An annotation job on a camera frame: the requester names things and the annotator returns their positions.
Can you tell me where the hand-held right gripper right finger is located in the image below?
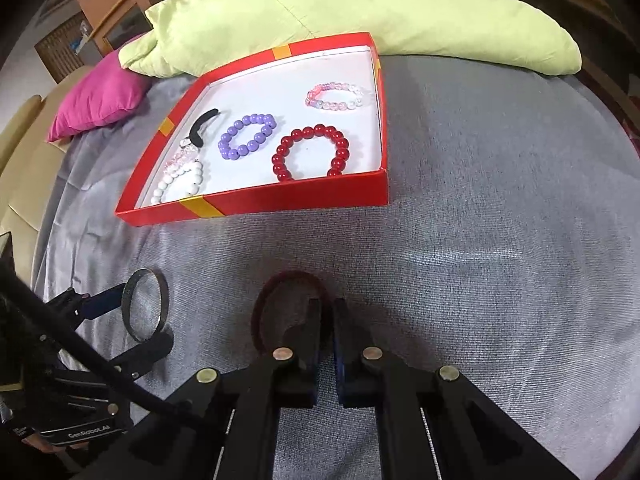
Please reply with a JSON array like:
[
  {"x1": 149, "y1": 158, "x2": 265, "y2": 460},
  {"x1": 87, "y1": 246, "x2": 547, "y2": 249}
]
[{"x1": 332, "y1": 297, "x2": 583, "y2": 480}]

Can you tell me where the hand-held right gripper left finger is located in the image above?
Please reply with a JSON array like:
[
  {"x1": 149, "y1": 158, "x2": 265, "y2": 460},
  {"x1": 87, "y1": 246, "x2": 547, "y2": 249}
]
[{"x1": 117, "y1": 297, "x2": 332, "y2": 480}]

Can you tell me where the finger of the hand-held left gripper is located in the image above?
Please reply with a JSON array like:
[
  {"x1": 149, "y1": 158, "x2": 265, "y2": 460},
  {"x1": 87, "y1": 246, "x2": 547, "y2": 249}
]
[
  {"x1": 64, "y1": 330, "x2": 174, "y2": 382},
  {"x1": 44, "y1": 281, "x2": 137, "y2": 322}
]

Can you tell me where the clear grey bangle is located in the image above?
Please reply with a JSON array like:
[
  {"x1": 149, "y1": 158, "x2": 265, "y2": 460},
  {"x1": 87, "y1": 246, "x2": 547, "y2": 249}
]
[{"x1": 121, "y1": 268, "x2": 170, "y2": 344}]

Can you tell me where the dark red bangle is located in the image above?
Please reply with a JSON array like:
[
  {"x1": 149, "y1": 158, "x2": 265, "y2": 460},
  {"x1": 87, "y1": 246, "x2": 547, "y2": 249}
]
[{"x1": 250, "y1": 270, "x2": 332, "y2": 357}]

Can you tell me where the white bead bracelet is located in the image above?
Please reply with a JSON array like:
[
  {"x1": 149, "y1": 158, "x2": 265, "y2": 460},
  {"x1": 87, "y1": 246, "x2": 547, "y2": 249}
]
[{"x1": 150, "y1": 159, "x2": 206, "y2": 206}]

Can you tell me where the red cardboard box lid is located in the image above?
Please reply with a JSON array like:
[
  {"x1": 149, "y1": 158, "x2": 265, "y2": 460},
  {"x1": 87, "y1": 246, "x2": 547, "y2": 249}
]
[{"x1": 113, "y1": 31, "x2": 390, "y2": 228}]

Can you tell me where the red bead bracelet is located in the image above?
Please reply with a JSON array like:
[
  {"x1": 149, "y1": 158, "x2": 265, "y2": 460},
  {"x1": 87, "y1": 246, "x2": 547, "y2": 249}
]
[{"x1": 270, "y1": 124, "x2": 351, "y2": 183}]

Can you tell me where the purple bead bracelet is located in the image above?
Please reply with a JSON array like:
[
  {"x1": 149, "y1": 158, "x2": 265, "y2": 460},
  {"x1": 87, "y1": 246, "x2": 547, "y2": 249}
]
[{"x1": 217, "y1": 113, "x2": 277, "y2": 162}]

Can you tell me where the pastel mixed bead bracelet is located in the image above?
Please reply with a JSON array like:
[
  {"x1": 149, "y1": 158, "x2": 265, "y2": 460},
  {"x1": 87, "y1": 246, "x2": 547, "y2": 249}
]
[{"x1": 305, "y1": 80, "x2": 367, "y2": 113}]

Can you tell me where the person's left hand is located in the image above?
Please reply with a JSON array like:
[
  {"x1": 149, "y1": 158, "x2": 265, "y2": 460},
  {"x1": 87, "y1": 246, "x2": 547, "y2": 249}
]
[{"x1": 19, "y1": 434, "x2": 68, "y2": 457}]

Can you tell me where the beige sofa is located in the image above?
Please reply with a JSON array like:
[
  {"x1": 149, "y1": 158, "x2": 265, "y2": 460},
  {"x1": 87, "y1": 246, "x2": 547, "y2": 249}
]
[{"x1": 0, "y1": 64, "x2": 97, "y2": 292}]

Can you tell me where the pink pillow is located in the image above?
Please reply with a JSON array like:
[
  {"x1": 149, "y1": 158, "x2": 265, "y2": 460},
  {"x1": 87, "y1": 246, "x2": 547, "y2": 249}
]
[{"x1": 47, "y1": 52, "x2": 152, "y2": 143}]

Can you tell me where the brown lattice panel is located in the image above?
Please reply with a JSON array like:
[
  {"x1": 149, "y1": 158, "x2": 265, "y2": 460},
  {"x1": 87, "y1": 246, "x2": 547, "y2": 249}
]
[{"x1": 33, "y1": 9, "x2": 94, "y2": 85}]

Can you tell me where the wooden cabinet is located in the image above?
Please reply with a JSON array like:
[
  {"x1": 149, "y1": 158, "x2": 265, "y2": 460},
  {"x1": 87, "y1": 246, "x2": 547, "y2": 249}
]
[{"x1": 66, "y1": 0, "x2": 202, "y2": 59}]

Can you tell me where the light green pillow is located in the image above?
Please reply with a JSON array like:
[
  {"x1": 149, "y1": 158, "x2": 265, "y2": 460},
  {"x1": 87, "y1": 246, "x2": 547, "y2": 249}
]
[{"x1": 118, "y1": 0, "x2": 584, "y2": 80}]

